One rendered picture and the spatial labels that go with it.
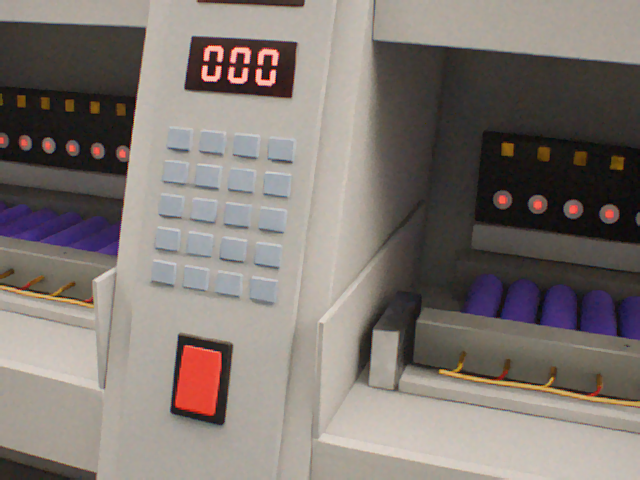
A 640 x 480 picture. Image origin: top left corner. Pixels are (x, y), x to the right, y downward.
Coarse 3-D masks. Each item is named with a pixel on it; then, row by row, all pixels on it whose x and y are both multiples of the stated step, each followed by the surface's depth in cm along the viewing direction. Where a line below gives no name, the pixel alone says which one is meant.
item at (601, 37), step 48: (384, 0) 30; (432, 0) 30; (480, 0) 29; (528, 0) 29; (576, 0) 28; (624, 0) 28; (480, 48) 30; (528, 48) 29; (576, 48) 29; (624, 48) 28
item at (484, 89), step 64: (0, 64) 58; (64, 64) 57; (128, 64) 55; (448, 64) 49; (512, 64) 48; (576, 64) 47; (448, 128) 49; (512, 128) 48; (576, 128) 47; (448, 192) 49; (448, 256) 49; (512, 256) 48
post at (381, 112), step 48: (144, 48) 33; (336, 48) 30; (384, 48) 33; (432, 48) 44; (144, 96) 33; (336, 96) 30; (384, 96) 34; (432, 96) 46; (144, 144) 33; (336, 144) 30; (384, 144) 36; (432, 144) 48; (144, 192) 33; (336, 192) 30; (384, 192) 37; (336, 240) 30; (384, 240) 38; (336, 288) 31; (288, 384) 31; (288, 432) 31
